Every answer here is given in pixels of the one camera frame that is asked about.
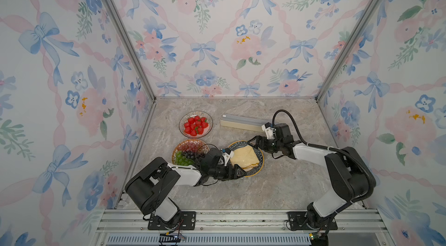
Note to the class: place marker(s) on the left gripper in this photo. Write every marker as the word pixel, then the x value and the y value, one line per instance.
pixel 229 176

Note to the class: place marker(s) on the glass bowl of strawberries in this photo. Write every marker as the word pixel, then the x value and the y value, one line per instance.
pixel 196 124

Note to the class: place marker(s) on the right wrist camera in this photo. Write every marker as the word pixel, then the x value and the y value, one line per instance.
pixel 269 131

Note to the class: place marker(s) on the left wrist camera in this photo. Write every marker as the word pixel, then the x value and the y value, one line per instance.
pixel 227 157

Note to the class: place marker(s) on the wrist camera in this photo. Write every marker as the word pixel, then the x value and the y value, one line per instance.
pixel 269 131
pixel 227 157

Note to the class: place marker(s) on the bread slices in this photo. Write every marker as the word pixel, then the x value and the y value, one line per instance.
pixel 246 158

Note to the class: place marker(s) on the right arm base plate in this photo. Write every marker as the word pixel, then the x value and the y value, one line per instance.
pixel 310 221

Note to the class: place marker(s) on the cream plastic wrap dispenser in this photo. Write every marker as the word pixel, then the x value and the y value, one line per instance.
pixel 244 123

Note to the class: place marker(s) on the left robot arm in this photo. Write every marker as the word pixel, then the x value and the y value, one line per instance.
pixel 149 188

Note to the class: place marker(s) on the blue yellow-rimmed plate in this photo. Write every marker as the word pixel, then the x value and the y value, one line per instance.
pixel 251 159

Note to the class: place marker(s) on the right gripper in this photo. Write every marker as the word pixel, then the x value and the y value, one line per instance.
pixel 258 138

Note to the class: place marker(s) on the plate of grapes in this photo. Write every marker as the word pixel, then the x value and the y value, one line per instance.
pixel 189 152

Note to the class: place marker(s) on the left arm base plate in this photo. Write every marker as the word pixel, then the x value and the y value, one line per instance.
pixel 182 220

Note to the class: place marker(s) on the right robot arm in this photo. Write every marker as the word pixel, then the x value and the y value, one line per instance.
pixel 350 178

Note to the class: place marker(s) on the aluminium front rail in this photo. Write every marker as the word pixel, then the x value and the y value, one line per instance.
pixel 242 228

